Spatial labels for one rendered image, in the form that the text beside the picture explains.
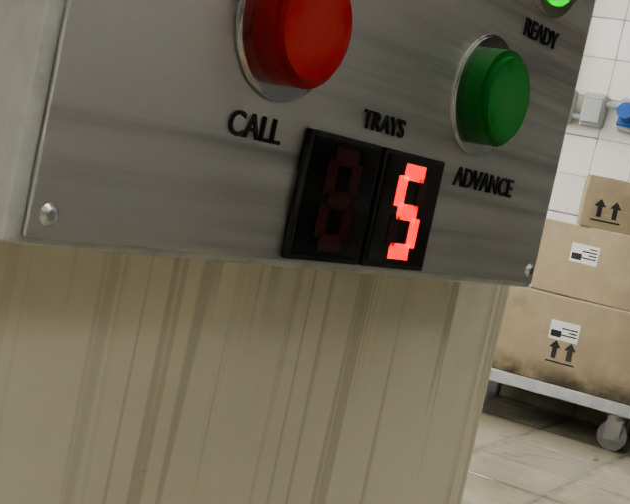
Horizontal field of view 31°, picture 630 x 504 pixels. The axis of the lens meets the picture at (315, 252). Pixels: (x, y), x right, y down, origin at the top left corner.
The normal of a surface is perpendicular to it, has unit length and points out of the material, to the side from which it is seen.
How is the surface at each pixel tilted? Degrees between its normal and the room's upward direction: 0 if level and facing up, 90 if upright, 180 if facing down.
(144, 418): 90
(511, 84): 90
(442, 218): 90
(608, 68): 90
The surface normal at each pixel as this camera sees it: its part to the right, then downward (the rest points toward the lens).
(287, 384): 0.78, 0.21
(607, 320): -0.39, -0.09
